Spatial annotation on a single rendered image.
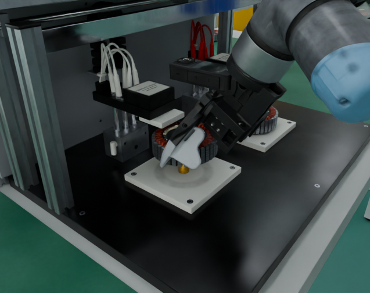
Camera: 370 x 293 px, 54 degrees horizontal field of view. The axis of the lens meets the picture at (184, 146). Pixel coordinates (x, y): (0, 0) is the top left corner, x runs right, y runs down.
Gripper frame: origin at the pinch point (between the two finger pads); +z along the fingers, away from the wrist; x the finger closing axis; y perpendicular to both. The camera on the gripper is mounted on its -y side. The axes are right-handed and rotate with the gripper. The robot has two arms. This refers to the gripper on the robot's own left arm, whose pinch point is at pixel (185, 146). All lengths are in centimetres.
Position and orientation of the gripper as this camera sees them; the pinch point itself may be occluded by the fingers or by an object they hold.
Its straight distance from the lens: 62.4
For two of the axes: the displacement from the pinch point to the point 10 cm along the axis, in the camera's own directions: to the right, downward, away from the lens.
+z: -3.9, 6.0, 7.0
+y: 6.8, 7.0, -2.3
